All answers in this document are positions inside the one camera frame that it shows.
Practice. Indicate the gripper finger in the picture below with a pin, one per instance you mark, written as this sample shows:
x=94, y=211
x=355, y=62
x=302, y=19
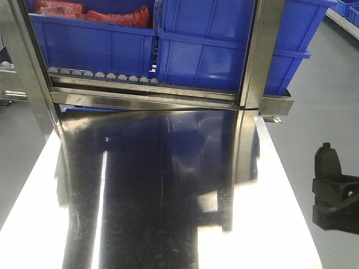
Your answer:
x=329, y=218
x=330, y=192

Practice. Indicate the grey brake pad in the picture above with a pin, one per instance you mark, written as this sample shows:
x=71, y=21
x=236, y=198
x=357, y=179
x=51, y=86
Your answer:
x=327, y=164

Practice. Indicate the roller conveyor track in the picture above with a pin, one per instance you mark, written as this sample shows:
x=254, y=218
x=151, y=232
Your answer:
x=111, y=76

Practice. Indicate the far blue bin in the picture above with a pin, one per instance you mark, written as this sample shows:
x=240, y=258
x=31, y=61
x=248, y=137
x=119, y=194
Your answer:
x=348, y=8

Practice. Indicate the right blue plastic bin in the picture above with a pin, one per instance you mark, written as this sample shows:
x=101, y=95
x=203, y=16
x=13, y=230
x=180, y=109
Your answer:
x=204, y=43

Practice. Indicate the blue plastic bin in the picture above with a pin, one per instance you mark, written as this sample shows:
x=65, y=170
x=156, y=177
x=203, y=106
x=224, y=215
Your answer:
x=96, y=46
x=204, y=43

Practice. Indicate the red plastic bag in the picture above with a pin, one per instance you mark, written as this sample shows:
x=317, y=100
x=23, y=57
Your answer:
x=140, y=17

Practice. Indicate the left blue plastic bin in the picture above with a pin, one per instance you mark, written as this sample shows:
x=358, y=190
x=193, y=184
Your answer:
x=96, y=46

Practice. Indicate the stainless steel rack frame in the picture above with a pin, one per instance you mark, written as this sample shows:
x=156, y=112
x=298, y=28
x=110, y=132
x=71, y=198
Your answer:
x=63, y=101

